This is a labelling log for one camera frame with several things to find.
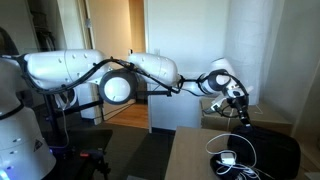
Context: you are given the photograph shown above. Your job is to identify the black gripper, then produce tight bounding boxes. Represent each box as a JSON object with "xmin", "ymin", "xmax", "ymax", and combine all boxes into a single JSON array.
[{"xmin": 231, "ymin": 96, "xmax": 251, "ymax": 126}]

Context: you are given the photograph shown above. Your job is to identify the black portable bag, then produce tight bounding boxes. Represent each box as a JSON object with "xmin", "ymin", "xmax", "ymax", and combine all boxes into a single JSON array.
[{"xmin": 205, "ymin": 125, "xmax": 301, "ymax": 180}]

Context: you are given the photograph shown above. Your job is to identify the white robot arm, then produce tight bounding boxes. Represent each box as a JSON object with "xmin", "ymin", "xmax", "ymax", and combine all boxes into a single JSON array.
[{"xmin": 0, "ymin": 49, "xmax": 248, "ymax": 180}]

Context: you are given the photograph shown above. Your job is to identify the cardboard box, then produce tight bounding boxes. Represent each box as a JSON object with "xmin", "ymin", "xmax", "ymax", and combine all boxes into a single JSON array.
[{"xmin": 200, "ymin": 98, "xmax": 293, "ymax": 136}]

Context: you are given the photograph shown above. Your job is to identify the white power adapter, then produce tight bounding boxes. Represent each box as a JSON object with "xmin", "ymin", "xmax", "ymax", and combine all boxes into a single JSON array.
[{"xmin": 221, "ymin": 153, "xmax": 236, "ymax": 165}]

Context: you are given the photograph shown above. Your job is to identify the white floor lamp shade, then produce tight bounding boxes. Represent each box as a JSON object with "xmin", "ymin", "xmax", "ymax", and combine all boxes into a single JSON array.
[{"xmin": 225, "ymin": 0, "xmax": 273, "ymax": 105}]

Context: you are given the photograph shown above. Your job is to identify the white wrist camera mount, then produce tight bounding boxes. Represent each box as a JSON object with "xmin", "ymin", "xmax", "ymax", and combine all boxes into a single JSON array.
[{"xmin": 210, "ymin": 86, "xmax": 254, "ymax": 112}]

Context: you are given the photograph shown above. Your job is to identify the white charger cable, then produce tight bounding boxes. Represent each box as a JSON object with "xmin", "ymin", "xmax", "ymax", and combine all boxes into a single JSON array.
[{"xmin": 204, "ymin": 133, "xmax": 268, "ymax": 180}]

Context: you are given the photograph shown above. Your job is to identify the white wall light switch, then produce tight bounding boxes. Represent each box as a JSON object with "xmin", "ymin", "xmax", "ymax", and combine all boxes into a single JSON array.
[{"xmin": 154, "ymin": 48, "xmax": 161, "ymax": 55}]

